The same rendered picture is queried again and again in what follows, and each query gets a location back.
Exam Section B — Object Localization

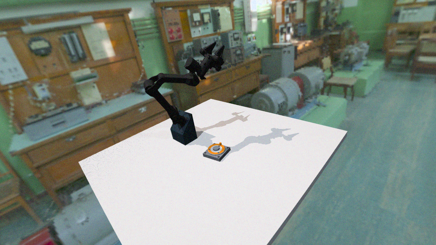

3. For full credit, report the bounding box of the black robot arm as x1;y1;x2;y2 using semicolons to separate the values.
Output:
143;57;208;126

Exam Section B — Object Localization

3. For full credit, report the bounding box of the orange and white round plate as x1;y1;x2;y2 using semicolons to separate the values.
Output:
208;142;225;155

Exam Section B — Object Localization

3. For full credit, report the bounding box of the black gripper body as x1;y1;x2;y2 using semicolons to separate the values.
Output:
200;48;224;69

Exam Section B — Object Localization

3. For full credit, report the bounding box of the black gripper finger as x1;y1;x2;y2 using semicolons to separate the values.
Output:
214;45;225;60
203;42;216;55

